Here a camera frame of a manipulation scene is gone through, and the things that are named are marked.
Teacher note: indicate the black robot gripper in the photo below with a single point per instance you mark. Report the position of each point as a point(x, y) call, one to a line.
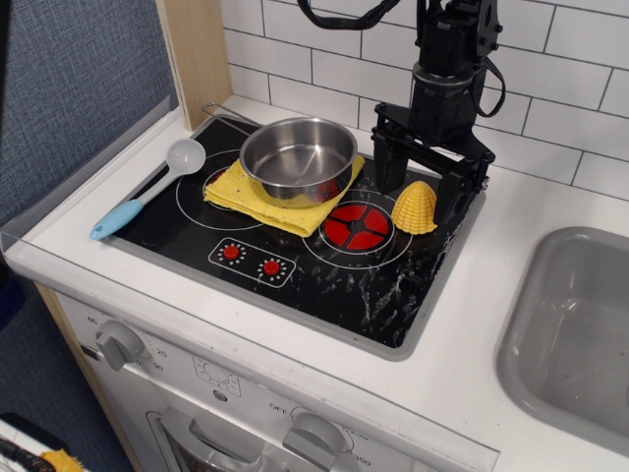
point(436, 130)

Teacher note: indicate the yellow toy corn piece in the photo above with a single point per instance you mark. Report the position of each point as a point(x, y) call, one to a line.
point(413, 211)

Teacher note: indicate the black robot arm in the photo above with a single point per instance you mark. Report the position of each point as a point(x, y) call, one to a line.
point(455, 39)

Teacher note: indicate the stainless steel pan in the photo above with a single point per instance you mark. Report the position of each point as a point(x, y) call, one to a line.
point(295, 162)

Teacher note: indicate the grey sink basin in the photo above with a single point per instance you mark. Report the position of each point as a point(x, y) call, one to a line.
point(564, 355)

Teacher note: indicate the grey right oven knob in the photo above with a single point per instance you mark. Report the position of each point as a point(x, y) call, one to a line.
point(315, 440)

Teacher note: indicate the grey oven knob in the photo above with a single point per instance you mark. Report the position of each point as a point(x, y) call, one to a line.
point(118, 344)
point(315, 440)

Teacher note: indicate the white toy oven front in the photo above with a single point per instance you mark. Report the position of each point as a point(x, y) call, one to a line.
point(179, 412)

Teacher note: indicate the grey left oven knob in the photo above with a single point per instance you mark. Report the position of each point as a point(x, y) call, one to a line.
point(118, 344)

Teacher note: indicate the yellow object bottom left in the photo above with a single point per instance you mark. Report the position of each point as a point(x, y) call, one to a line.
point(62, 461)

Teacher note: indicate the white spoon blue handle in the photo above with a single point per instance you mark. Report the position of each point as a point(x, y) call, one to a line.
point(185, 157)

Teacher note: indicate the wooden side post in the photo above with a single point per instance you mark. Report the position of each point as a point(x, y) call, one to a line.
point(196, 46)

